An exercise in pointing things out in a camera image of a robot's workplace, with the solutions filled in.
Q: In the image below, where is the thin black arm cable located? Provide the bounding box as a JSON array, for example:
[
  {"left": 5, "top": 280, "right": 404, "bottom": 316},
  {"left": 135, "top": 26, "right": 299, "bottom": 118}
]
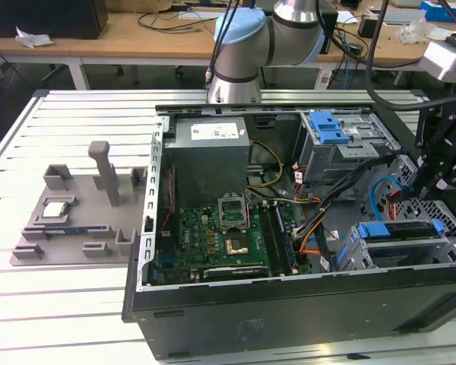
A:
[{"left": 204, "top": 0, "right": 239, "bottom": 89}]

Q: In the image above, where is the long wooden desk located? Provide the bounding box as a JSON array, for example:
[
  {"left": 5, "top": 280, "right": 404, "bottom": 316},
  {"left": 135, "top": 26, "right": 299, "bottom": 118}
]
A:
[{"left": 0, "top": 9, "right": 328, "bottom": 90}]

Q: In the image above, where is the blue data wire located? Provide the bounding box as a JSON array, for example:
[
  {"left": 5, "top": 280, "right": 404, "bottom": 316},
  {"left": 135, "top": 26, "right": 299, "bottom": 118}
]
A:
[{"left": 367, "top": 174, "right": 408, "bottom": 222}]

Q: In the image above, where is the thin red wire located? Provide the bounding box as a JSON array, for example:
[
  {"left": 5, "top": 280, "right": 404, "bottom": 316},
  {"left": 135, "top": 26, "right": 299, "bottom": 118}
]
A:
[{"left": 163, "top": 167, "right": 175, "bottom": 233}]

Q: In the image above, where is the small black box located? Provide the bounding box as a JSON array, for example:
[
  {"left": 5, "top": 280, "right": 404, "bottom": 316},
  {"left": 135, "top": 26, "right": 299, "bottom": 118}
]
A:
[{"left": 357, "top": 17, "right": 384, "bottom": 38}]

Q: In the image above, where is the flat grey box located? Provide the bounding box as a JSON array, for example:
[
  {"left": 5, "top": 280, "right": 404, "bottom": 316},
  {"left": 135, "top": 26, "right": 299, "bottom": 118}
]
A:
[{"left": 368, "top": 7, "right": 426, "bottom": 26}]

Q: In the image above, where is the black sleeved cable bundle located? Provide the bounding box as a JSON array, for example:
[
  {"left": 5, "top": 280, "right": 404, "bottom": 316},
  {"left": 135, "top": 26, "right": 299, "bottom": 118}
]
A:
[{"left": 294, "top": 154, "right": 400, "bottom": 244}]

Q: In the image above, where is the black graphics card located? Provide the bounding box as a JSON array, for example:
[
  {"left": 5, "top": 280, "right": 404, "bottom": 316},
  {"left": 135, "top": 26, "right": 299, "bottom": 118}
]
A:
[{"left": 192, "top": 264, "right": 271, "bottom": 282}]

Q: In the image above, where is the crumpled white paper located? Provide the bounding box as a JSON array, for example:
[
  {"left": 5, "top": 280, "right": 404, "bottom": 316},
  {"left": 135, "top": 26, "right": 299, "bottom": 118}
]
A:
[{"left": 14, "top": 25, "right": 55, "bottom": 49}]

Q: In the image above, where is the silver CPU chip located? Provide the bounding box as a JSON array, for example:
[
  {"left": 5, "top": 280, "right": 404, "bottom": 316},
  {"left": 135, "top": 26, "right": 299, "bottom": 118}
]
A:
[{"left": 40, "top": 201, "right": 68, "bottom": 220}]

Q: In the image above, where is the orange wire with red plug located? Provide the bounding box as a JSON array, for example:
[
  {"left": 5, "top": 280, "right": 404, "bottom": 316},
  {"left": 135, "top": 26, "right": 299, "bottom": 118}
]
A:
[{"left": 385, "top": 192, "right": 401, "bottom": 221}]

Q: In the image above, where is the CPU socket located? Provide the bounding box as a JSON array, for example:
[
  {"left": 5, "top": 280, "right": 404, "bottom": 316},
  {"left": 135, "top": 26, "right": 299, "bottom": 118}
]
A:
[{"left": 223, "top": 233, "right": 252, "bottom": 256}]

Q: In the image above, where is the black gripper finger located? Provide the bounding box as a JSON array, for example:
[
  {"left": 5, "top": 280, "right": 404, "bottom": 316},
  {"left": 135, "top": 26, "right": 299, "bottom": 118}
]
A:
[
  {"left": 421, "top": 151, "right": 456, "bottom": 198},
  {"left": 410, "top": 105, "right": 448, "bottom": 198}
]

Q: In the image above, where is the hard disk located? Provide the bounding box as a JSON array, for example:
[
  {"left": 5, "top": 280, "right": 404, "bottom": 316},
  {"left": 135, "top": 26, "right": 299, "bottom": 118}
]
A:
[{"left": 336, "top": 219, "right": 443, "bottom": 267}]

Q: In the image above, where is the blue cardboard box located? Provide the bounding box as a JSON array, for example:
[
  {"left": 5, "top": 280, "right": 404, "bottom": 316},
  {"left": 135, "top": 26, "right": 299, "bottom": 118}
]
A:
[{"left": 420, "top": 0, "right": 456, "bottom": 22}]

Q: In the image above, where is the thin metal locking lever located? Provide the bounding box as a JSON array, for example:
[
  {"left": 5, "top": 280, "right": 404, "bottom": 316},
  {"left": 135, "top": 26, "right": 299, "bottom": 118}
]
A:
[{"left": 244, "top": 189, "right": 252, "bottom": 233}]

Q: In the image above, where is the grey plastic parts rack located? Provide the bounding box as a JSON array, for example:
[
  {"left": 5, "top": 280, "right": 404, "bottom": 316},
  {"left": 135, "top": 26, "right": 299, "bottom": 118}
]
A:
[{"left": 9, "top": 140, "right": 149, "bottom": 267}]

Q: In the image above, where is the grey power supply unit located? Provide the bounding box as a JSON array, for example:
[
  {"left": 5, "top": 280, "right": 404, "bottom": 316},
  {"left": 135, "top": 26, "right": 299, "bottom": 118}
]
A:
[{"left": 162, "top": 116, "right": 252, "bottom": 208}]

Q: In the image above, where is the thick black camera cable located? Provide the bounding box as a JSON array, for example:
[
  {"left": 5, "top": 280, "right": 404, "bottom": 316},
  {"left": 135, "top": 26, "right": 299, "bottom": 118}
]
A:
[{"left": 364, "top": 0, "right": 456, "bottom": 113}]

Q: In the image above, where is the grey metal disk bay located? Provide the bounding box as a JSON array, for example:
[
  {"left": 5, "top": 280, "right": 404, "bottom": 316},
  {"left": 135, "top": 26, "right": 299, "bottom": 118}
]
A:
[
  {"left": 294, "top": 110, "right": 402, "bottom": 187},
  {"left": 332, "top": 218, "right": 456, "bottom": 271}
]

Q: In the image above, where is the blue plastic drive bracket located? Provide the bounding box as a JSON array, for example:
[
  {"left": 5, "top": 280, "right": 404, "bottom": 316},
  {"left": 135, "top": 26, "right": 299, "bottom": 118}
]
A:
[{"left": 309, "top": 109, "right": 353, "bottom": 144}]

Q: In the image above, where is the yellow and black wire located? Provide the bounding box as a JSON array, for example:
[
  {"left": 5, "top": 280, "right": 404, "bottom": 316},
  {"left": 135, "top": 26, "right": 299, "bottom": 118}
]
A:
[{"left": 250, "top": 141, "right": 285, "bottom": 189}]

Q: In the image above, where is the metal socket cover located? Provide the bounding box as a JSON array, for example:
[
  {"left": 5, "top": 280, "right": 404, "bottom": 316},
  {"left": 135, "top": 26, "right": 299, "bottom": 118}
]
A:
[{"left": 217, "top": 193, "right": 249, "bottom": 232}]

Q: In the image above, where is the installed RAM stick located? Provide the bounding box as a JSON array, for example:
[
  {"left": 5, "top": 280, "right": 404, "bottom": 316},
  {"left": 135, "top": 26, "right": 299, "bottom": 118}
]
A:
[{"left": 275, "top": 203, "right": 300, "bottom": 275}]

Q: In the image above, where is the black RAM slot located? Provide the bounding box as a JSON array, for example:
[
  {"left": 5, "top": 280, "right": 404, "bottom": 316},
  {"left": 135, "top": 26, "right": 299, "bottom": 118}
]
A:
[
  {"left": 258, "top": 203, "right": 277, "bottom": 277},
  {"left": 268, "top": 203, "right": 288, "bottom": 277}
]

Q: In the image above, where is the wooden desk with boxes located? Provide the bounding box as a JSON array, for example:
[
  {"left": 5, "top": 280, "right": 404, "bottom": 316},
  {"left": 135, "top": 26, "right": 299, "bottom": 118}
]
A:
[{"left": 318, "top": 7, "right": 456, "bottom": 88}]

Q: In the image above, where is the black open PC case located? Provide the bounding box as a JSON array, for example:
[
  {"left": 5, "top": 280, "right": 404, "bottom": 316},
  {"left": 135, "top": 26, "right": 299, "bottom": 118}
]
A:
[{"left": 121, "top": 100, "right": 456, "bottom": 362}]

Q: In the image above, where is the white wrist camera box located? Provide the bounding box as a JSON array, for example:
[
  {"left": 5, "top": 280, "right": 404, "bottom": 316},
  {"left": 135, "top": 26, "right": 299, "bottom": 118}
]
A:
[{"left": 421, "top": 36, "right": 456, "bottom": 81}]

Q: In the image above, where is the orange curved wire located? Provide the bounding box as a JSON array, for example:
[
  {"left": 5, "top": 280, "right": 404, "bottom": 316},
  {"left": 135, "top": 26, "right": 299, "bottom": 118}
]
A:
[{"left": 299, "top": 227, "right": 322, "bottom": 256}]

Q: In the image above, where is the large black box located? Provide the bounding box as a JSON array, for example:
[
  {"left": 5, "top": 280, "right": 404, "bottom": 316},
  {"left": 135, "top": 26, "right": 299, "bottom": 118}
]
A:
[{"left": 0, "top": 0, "right": 109, "bottom": 40}]

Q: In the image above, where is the green motherboard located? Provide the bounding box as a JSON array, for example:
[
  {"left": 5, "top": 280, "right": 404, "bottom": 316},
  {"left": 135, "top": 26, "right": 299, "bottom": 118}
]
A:
[{"left": 154, "top": 201, "right": 312, "bottom": 284}]

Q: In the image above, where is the clear plastic bag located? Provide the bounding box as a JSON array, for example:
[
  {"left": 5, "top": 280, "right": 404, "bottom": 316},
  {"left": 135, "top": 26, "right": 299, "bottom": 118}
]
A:
[{"left": 398, "top": 18, "right": 430, "bottom": 43}]

